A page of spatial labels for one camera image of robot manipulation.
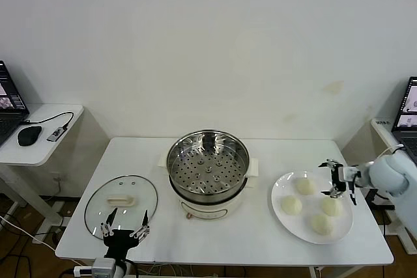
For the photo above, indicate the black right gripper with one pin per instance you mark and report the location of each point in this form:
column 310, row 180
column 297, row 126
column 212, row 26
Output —
column 337, row 178

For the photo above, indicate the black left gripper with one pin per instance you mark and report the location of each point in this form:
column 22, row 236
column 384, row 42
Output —
column 119, row 242

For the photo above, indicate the white steamed baozi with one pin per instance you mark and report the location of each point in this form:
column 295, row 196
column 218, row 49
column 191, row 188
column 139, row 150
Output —
column 331, row 207
column 291, row 205
column 305, row 187
column 322, row 224

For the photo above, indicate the perforated steel steamer basket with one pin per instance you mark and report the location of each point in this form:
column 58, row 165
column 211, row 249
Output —
column 195, row 174

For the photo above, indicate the white round plate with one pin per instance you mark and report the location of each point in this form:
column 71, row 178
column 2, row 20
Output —
column 299, row 226

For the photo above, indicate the printed label sticker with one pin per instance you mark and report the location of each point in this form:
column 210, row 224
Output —
column 382, row 122

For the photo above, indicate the cream electric cooking pot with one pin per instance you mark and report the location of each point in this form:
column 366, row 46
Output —
column 211, row 209

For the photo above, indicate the open black laptop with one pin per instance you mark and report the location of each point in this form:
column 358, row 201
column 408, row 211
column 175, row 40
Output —
column 9, row 102
column 408, row 134

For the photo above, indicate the silver usb hub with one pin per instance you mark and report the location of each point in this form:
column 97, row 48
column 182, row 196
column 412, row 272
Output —
column 57, row 133

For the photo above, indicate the black computer mouse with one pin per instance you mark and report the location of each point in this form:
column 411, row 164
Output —
column 29, row 135

